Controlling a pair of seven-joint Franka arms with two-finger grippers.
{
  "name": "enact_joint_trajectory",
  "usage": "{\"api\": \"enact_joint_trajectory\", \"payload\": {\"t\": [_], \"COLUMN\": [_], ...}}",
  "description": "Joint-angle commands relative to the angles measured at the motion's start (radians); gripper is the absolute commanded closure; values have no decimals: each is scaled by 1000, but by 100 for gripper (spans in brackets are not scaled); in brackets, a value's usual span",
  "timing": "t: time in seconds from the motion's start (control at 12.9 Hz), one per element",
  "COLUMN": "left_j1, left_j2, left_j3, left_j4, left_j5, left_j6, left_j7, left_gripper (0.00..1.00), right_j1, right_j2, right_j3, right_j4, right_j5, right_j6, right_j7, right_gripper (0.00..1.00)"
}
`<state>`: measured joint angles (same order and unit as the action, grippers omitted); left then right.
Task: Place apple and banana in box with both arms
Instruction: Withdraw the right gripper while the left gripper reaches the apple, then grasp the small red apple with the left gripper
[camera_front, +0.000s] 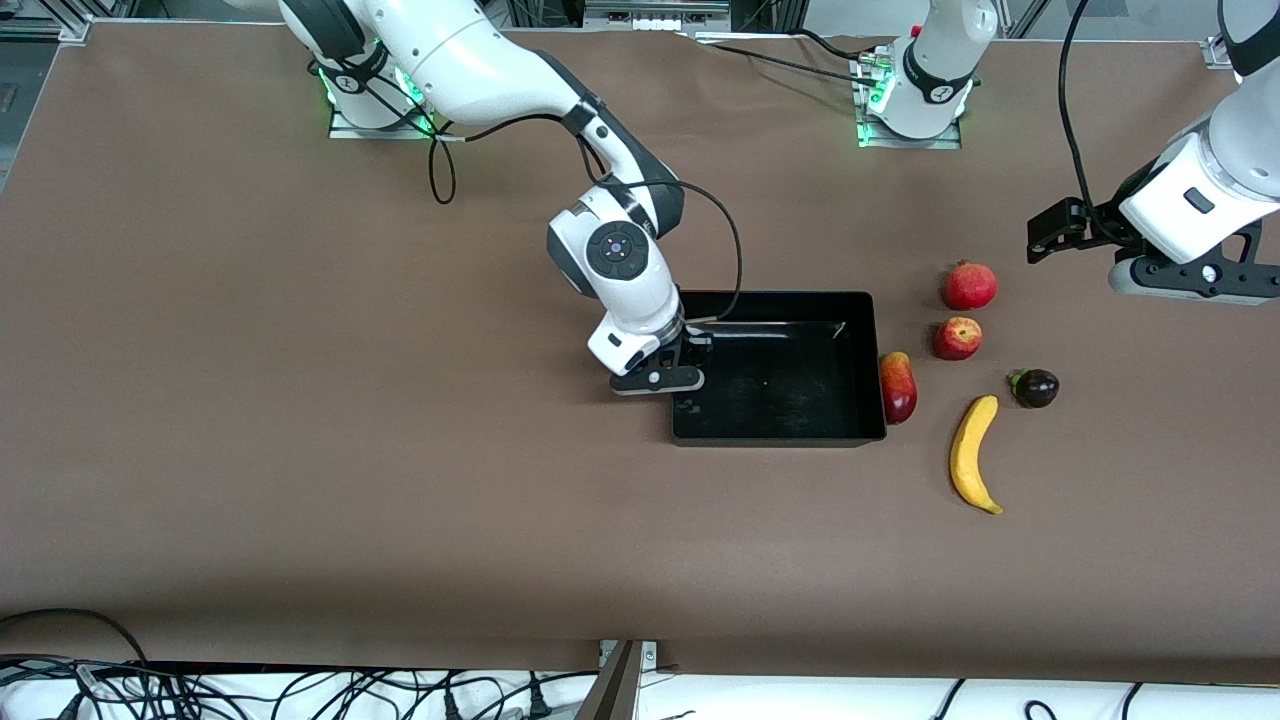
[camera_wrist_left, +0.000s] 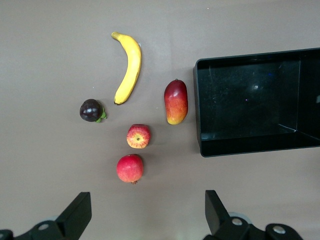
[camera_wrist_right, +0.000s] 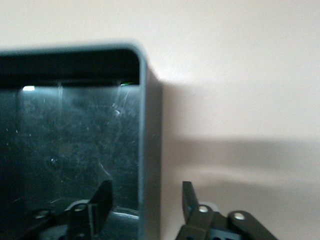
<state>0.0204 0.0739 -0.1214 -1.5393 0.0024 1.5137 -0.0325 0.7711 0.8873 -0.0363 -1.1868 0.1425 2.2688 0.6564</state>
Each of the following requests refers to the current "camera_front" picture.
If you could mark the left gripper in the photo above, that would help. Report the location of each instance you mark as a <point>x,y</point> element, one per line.
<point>1103,222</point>

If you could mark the black plastic box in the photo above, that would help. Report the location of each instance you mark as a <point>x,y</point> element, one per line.
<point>780,380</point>

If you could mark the yellow banana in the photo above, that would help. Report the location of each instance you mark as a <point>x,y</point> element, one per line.
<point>968,455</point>

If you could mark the red yellow apple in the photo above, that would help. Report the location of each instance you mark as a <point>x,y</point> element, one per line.
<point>958,340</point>

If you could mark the metal equipment rack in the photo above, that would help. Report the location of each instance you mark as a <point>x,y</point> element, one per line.
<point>650,8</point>

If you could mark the brown table cover sheet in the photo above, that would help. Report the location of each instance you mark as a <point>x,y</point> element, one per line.
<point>300,450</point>

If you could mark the aluminium corner bracket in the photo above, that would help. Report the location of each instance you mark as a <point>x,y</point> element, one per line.
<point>1222,55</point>

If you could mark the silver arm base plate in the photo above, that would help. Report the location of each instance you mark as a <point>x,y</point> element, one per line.
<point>345,128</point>
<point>910,144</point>

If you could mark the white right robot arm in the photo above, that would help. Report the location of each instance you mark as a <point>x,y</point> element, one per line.
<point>470,60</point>

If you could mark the dark metal pole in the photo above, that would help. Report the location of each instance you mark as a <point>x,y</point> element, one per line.
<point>612,690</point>

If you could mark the silver table edge bracket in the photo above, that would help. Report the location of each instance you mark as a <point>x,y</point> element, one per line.
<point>650,655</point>

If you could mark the dark purple eggplant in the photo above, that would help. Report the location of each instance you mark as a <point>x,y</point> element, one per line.
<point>1038,388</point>

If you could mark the red yellow mango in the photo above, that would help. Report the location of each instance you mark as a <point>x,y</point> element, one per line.
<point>900,390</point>

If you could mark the aluminium frame profile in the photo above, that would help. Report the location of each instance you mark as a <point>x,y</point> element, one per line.
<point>45,15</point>

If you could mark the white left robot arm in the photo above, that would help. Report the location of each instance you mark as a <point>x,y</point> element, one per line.
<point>940,50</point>

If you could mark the red pomegranate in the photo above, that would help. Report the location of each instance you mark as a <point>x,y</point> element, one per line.
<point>972,288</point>

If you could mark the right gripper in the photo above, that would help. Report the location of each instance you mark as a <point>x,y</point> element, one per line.
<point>692,349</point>

